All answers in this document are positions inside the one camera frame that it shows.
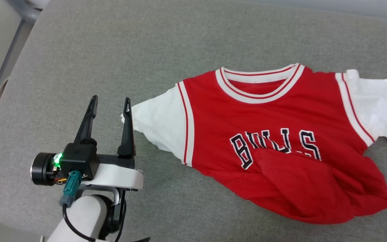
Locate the grey metal frame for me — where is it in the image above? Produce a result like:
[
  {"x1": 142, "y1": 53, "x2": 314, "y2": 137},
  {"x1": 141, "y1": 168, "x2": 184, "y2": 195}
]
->
[{"x1": 0, "y1": 0, "x2": 51, "y2": 130}]

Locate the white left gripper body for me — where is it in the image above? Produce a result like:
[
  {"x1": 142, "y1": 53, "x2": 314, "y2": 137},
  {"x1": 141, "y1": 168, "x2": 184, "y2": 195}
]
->
[{"x1": 31, "y1": 152, "x2": 144, "y2": 192}]

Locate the red white Bulls jersey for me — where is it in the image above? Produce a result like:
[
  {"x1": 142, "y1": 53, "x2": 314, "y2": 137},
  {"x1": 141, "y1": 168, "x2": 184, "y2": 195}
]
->
[{"x1": 121, "y1": 63, "x2": 387, "y2": 225}]

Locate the thin black looped cable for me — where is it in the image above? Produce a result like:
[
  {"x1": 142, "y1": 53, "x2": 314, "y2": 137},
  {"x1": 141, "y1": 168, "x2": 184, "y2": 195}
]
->
[{"x1": 114, "y1": 189, "x2": 151, "y2": 242}]

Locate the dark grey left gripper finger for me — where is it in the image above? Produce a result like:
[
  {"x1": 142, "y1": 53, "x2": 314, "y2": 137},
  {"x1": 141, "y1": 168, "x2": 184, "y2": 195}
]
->
[
  {"x1": 74, "y1": 95, "x2": 98, "y2": 146},
  {"x1": 118, "y1": 97, "x2": 136, "y2": 157}
]

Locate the teal left camera connector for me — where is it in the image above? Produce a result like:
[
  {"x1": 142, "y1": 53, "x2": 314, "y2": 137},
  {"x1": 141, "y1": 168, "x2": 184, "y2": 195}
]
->
[{"x1": 59, "y1": 170, "x2": 82, "y2": 208}]

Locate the grey fabric sofa cushion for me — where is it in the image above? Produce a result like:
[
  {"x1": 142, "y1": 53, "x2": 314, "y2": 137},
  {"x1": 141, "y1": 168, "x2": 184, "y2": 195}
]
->
[{"x1": 0, "y1": 0, "x2": 387, "y2": 242}]

